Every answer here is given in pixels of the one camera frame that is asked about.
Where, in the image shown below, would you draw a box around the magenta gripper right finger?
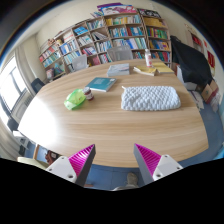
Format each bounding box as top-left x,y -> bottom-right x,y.
133,143 -> 182,185

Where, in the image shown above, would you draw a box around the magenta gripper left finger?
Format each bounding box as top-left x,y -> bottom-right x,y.
47,144 -> 96,187

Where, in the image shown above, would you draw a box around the white textured towel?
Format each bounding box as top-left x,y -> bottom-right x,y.
121,86 -> 181,111

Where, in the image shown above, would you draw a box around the shoe on floor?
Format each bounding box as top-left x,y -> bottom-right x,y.
126,172 -> 138,188

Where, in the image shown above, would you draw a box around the small red-label jar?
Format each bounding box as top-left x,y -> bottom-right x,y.
83,87 -> 94,101

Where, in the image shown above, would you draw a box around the teal book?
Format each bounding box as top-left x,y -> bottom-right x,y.
87,77 -> 116,92

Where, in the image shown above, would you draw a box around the yellow book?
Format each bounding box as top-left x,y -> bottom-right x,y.
133,66 -> 156,76

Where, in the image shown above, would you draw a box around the cardboard box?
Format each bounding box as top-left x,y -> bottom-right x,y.
201,80 -> 219,103

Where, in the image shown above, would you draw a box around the yellow notebook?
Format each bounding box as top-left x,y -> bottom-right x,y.
153,62 -> 173,73

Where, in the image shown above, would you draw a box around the window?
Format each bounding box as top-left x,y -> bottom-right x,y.
0,57 -> 26,111

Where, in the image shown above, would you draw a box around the grey book stack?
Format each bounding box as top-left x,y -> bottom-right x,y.
107,63 -> 130,77

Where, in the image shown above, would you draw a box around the grey chair left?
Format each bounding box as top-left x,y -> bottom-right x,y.
72,55 -> 88,71

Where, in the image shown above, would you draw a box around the black covered furniture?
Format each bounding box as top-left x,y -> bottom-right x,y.
170,36 -> 213,85

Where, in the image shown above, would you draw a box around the white spray bottle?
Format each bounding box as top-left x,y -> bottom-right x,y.
145,49 -> 152,67

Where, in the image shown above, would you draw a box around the grey mesh chair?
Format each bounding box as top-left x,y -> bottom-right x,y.
107,45 -> 133,62

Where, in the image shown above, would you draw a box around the wooden bookshelf with books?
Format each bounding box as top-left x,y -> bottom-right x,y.
39,13 -> 172,80

